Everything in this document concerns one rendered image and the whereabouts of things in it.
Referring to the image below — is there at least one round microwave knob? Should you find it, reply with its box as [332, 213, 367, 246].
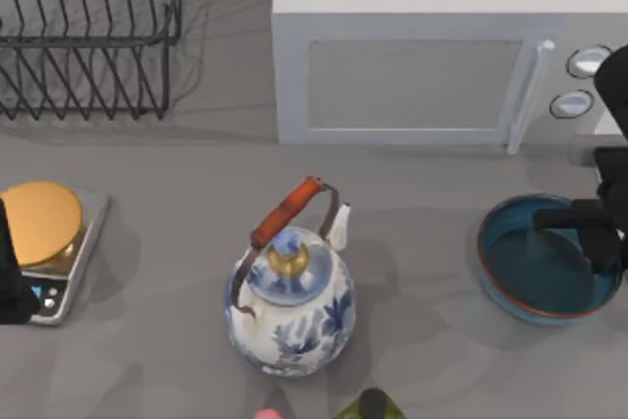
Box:
[549, 89, 597, 120]
[565, 44, 614, 79]

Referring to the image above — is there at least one blue and white kettle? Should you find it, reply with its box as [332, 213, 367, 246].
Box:
[224, 175, 356, 380]

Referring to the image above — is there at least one green bottle black cap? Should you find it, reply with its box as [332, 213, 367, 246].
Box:
[332, 387, 409, 419]

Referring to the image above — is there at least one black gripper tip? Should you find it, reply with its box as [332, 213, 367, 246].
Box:
[0, 196, 41, 326]

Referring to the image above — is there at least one silver kitchen scale gold plate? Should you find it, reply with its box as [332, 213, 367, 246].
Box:
[0, 180, 112, 328]

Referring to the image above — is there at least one pale microwave door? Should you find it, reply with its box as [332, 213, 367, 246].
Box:
[273, 14, 560, 146]

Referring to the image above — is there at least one black wire dish rack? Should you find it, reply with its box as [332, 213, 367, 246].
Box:
[0, 0, 186, 122]

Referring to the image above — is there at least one pale microwave door handle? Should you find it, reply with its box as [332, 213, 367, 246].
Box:
[506, 39, 556, 155]

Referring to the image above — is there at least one dark blue bowl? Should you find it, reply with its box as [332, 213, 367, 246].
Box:
[477, 193, 625, 328]

